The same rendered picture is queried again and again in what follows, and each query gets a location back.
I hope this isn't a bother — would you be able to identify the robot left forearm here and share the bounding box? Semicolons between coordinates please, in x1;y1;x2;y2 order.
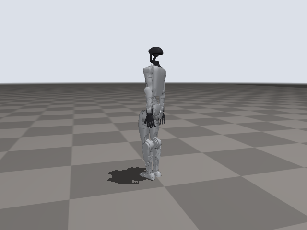
144;87;153;113

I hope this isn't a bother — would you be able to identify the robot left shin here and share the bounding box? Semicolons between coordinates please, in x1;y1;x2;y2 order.
142;142;154;174

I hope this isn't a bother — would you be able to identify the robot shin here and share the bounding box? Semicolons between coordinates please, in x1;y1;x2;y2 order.
152;140;162;172
142;142;154;174

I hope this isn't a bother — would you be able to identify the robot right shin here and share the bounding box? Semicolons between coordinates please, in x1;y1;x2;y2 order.
152;140;162;172

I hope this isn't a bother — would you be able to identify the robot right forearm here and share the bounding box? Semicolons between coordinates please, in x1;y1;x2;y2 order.
159;93;165;111

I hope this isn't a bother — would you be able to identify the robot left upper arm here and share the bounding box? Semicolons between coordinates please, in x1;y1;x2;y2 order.
143;67;153;91

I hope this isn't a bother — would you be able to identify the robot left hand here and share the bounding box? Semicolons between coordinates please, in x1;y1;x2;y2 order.
144;109;156;128

